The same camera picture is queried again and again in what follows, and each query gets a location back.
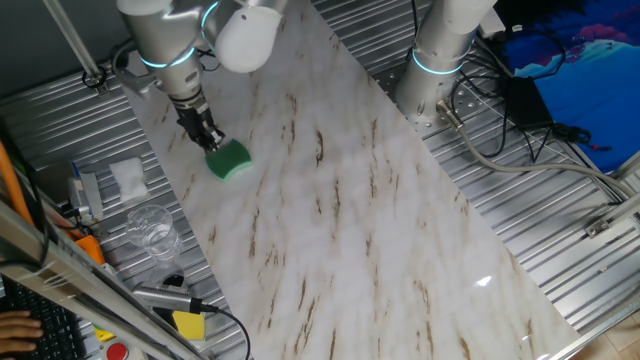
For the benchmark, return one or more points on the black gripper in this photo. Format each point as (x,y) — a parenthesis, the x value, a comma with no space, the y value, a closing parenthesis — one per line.
(195,117)

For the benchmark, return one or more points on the green scouring sponge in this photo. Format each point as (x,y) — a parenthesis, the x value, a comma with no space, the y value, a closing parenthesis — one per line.
(230,161)

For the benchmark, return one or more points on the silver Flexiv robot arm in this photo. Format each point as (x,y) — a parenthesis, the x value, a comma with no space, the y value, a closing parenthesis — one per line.
(160,35)

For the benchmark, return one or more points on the yellow sponge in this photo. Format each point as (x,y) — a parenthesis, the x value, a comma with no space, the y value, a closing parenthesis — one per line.
(189,325)

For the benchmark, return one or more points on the person's hand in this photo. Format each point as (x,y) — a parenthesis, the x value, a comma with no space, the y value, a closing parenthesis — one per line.
(17,332)

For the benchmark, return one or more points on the white crumpled cloth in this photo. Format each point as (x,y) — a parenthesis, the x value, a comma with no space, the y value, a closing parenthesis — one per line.
(128,179)

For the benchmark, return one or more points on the clear glass beaker with water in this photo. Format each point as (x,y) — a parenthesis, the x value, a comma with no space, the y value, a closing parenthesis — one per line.
(152,232)

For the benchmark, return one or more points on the small clear glass cup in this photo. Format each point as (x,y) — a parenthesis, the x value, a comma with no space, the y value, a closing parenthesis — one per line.
(157,272)

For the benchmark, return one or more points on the marble pattern board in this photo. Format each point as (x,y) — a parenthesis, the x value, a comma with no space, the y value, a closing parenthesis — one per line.
(350,225)

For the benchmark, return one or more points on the orange button box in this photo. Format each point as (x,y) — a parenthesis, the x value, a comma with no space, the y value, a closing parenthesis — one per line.
(91,249)

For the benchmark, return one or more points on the aluminium pole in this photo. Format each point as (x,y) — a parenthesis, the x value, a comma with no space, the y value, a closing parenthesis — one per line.
(70,36)

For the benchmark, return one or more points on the yellow box with green button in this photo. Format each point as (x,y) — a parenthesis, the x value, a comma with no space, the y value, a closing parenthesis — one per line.
(102,334)

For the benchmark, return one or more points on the red round button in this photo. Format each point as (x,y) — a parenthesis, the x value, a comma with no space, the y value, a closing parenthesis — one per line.
(117,351)

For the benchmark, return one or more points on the black keyboard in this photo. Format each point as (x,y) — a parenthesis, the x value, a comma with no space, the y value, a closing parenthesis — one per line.
(60,330)

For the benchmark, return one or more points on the black power adapter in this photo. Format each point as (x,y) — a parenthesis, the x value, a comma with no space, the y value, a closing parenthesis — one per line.
(527,102)

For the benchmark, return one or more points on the blue printed mat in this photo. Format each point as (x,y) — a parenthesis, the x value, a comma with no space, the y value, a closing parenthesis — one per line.
(595,85)

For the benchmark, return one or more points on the wrist camera on silver bracket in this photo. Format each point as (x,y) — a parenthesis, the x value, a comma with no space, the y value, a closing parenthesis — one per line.
(132,80)

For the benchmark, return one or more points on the silver depth camera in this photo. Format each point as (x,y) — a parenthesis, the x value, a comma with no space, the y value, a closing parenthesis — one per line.
(160,296)

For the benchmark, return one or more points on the aluminium frame beam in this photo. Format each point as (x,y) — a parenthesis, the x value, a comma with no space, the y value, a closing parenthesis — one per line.
(50,265)

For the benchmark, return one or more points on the perforated aluminium base plate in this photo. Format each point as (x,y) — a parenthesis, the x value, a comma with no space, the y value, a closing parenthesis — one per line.
(465,107)

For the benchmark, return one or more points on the aluminium rail bracket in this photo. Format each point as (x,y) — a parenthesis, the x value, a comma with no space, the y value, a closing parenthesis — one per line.
(597,227)

